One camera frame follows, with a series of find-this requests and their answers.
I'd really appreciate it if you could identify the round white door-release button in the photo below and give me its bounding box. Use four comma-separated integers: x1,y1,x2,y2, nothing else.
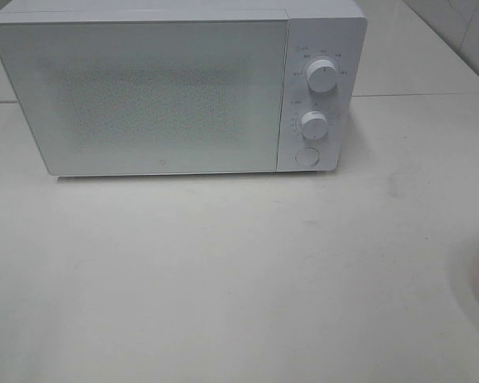
295,148,319,168

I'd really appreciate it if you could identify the white microwave door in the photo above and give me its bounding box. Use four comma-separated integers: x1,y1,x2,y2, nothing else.
0,21,287,176

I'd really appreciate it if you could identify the lower white microwave knob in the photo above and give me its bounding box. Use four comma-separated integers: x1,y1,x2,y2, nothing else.
300,111,330,140

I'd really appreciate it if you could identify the white microwave knob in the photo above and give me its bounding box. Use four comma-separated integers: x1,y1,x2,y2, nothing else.
300,111,330,140
306,57,338,93

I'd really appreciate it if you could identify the upper white microwave knob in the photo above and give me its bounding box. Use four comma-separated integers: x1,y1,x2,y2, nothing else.
306,57,338,93

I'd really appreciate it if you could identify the white microwave oven body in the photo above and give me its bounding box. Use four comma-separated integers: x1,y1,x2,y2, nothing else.
0,1,367,175

